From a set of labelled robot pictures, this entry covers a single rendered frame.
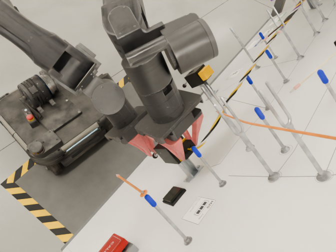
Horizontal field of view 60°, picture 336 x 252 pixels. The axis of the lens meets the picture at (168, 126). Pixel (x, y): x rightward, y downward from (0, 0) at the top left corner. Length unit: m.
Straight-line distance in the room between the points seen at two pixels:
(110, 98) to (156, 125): 0.11
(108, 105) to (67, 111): 1.33
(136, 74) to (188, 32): 0.09
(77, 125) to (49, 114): 0.19
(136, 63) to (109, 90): 0.13
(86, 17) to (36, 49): 2.44
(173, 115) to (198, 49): 0.10
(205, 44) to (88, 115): 1.46
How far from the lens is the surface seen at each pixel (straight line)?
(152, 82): 0.40
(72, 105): 1.86
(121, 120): 0.60
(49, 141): 1.72
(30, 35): 0.55
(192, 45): 0.40
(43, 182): 1.94
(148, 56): 0.39
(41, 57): 0.56
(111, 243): 0.55
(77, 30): 2.85
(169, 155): 0.54
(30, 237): 1.84
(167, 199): 0.56
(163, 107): 0.42
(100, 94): 0.51
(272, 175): 0.44
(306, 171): 0.43
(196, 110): 0.47
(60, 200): 1.85
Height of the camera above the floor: 1.63
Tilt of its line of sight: 55 degrees down
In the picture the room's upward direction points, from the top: straight up
